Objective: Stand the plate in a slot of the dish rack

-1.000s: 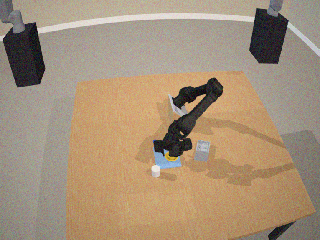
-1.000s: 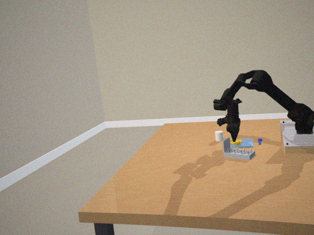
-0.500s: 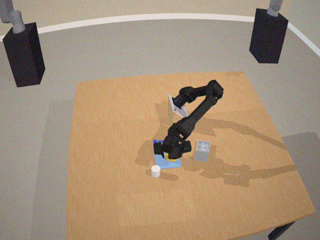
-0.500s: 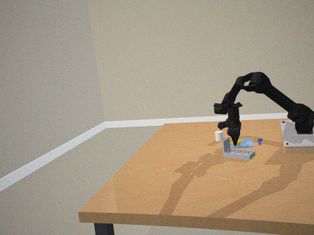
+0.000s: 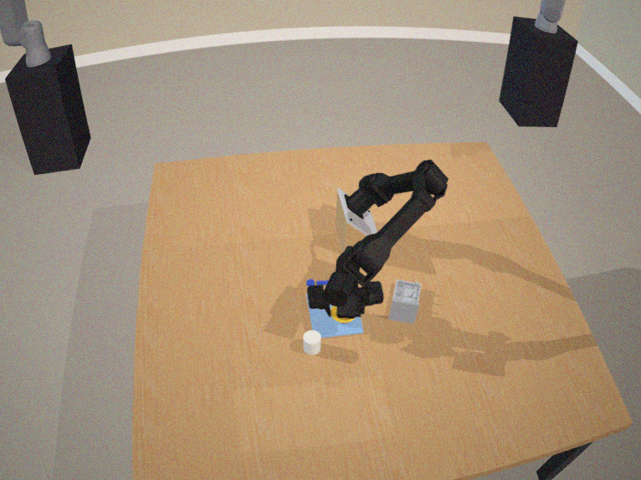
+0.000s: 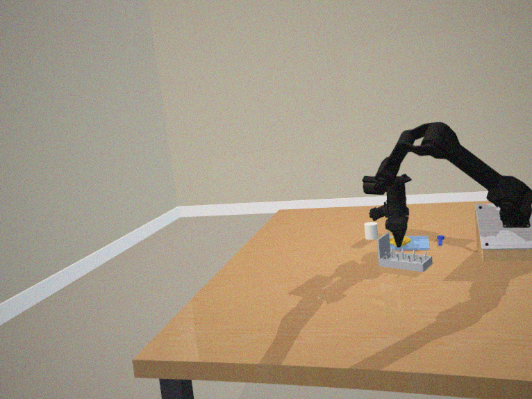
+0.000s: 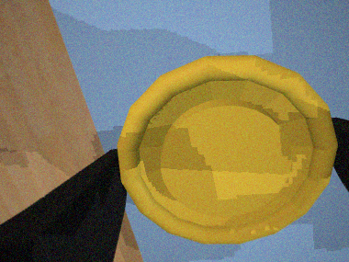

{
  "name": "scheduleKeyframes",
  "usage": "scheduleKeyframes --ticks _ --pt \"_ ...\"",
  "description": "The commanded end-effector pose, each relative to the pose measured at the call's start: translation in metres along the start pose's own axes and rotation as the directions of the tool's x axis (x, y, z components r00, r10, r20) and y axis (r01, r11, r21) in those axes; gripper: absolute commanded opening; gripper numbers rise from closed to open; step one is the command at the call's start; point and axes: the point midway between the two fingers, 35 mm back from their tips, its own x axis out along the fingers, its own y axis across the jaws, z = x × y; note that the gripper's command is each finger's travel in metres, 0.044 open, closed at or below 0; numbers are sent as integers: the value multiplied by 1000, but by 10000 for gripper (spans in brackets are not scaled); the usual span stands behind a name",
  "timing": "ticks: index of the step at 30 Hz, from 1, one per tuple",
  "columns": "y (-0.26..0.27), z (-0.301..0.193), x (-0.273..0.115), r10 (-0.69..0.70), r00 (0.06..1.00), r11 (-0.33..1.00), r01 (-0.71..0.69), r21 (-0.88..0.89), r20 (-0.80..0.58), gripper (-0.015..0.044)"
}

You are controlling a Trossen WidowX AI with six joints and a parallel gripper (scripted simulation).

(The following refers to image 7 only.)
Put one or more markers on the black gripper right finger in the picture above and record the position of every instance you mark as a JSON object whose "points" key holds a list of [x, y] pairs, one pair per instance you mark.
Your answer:
{"points": [[341, 162]]}

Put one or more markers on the yellow plate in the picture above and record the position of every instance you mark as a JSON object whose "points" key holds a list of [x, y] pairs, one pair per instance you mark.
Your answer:
{"points": [[227, 149]]}

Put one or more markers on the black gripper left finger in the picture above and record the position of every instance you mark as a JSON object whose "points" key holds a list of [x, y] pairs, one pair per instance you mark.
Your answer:
{"points": [[79, 221]]}

